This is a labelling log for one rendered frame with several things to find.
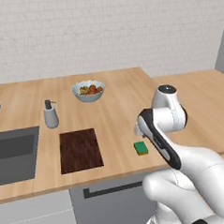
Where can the grey soap dispenser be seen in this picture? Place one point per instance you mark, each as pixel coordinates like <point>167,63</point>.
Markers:
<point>51,117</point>

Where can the yellow fruit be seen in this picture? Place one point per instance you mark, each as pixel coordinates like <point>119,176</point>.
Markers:
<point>83,90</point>

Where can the grey sink basin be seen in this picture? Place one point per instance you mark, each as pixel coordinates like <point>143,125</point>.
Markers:
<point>14,156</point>

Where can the white fruit bowl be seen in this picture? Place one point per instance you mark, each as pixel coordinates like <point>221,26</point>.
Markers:
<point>88,97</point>

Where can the light grey drawer front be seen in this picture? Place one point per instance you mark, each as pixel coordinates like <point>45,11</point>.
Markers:
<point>35,207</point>

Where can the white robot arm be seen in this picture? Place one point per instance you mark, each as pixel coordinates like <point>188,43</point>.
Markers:
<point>202,171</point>

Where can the green sponge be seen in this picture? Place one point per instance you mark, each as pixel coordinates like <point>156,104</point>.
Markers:
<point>140,148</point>

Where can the orange fruit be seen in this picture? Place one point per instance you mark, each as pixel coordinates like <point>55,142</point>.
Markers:
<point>94,89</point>

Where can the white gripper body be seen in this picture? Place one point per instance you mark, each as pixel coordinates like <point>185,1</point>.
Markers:
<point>137,129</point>

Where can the grey dishwasher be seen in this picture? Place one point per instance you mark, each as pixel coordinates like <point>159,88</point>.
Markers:
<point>113,210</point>

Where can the dark wooden cutting board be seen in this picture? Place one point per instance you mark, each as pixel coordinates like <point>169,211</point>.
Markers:
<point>80,151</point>

